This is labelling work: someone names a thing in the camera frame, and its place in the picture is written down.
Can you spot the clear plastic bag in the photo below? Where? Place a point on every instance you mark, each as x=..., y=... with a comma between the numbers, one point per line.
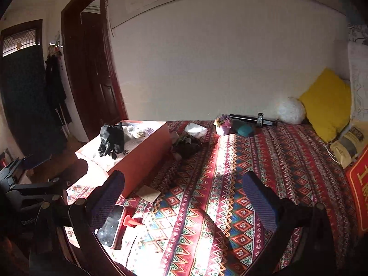
x=195, y=130

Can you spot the red cushion with yellow text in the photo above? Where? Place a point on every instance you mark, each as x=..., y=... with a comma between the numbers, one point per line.
x=357, y=176

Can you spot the black tripod stick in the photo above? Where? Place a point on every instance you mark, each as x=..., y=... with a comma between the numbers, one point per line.
x=259, y=120

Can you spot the teal pouch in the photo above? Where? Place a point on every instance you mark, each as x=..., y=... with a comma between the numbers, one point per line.
x=242, y=128

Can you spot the small red object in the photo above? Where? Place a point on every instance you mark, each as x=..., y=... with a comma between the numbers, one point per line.
x=132, y=222

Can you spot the colourful small toy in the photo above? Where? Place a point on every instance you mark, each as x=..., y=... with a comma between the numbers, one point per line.
x=223, y=124

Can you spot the beige printed sack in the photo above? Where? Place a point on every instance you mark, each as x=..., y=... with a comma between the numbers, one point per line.
x=351, y=144

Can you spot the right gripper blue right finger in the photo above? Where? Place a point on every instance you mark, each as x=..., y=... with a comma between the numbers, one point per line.
x=264, y=201

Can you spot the white fluffy ball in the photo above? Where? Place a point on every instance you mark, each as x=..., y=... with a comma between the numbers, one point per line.
x=291, y=111

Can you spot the yellow pillow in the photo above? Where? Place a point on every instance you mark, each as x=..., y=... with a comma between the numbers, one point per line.
x=327, y=103

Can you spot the pink white cardboard box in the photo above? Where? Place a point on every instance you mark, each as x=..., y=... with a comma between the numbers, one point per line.
x=139, y=158

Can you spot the dark wooden door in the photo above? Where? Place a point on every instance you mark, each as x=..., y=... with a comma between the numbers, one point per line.
x=90, y=65

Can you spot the dark clothing pile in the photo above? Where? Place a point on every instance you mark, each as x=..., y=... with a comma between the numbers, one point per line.
x=183, y=147

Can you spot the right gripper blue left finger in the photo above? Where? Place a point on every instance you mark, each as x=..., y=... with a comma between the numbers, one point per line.
x=102, y=199

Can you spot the smartphone in white case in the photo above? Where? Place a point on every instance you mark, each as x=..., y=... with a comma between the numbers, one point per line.
x=112, y=232

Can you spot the red patterned bed cover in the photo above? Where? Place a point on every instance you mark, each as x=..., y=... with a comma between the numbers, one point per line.
x=203, y=224

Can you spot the black bag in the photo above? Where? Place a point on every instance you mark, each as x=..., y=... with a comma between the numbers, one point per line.
x=112, y=140

